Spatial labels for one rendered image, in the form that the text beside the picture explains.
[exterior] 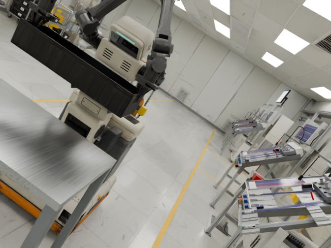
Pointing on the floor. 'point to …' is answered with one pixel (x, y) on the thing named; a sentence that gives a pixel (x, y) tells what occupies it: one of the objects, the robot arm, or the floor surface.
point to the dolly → (20, 9)
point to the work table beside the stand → (48, 162)
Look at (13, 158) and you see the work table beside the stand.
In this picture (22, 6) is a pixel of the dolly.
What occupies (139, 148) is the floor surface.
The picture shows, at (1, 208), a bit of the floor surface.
